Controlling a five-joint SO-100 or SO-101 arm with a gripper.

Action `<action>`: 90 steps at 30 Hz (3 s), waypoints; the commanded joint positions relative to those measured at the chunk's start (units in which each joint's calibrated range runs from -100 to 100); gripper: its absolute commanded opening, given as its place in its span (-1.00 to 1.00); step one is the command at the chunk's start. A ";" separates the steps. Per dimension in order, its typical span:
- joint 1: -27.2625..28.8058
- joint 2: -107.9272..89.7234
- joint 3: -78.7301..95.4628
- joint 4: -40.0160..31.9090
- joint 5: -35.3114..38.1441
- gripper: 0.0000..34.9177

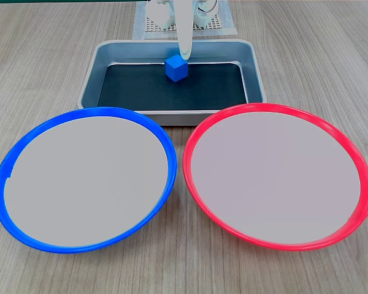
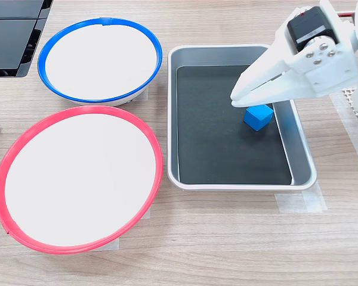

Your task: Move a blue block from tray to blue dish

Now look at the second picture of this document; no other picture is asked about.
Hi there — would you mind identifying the blue cube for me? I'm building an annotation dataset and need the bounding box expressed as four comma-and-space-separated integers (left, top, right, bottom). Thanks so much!
243, 104, 274, 132

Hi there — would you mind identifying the steel tray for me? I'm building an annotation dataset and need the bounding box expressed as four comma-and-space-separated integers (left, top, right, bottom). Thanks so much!
166, 43, 318, 191

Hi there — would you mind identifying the black mat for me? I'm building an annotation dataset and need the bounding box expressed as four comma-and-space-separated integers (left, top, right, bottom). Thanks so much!
175, 65, 293, 185

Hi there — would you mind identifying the clear tape piece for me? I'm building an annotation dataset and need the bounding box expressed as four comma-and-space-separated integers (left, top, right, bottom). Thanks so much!
274, 184, 328, 213

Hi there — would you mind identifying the white plate with blue rim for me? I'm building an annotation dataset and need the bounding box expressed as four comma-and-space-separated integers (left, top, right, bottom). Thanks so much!
37, 17, 163, 107

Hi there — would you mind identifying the white plate with red rim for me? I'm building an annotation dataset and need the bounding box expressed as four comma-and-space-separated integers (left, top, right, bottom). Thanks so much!
0, 105, 164, 255

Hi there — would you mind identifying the black flat device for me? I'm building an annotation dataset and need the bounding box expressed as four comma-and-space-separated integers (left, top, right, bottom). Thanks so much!
0, 0, 54, 79

